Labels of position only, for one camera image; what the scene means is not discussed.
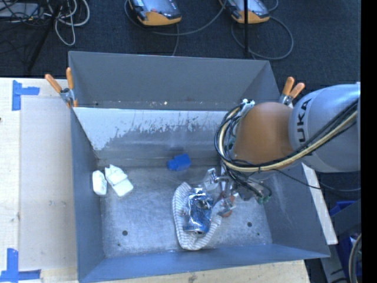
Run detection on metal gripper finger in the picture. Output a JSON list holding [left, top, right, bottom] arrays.
[[212, 197, 237, 218], [203, 167, 221, 190]]

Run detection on crushed blue drink can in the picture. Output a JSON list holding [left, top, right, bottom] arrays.
[[182, 187, 215, 236]]

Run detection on blue toy block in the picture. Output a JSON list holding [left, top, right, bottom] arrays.
[[166, 153, 191, 172]]

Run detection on white ribbed cloth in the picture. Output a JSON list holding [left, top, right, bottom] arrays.
[[171, 182, 223, 251]]

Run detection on grey metal bin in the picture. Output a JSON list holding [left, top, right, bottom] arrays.
[[67, 51, 332, 283]]

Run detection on large white plastic piece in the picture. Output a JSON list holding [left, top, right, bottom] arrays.
[[104, 164, 134, 198]]

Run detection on pale flat board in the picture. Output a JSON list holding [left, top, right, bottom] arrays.
[[18, 94, 78, 280]]

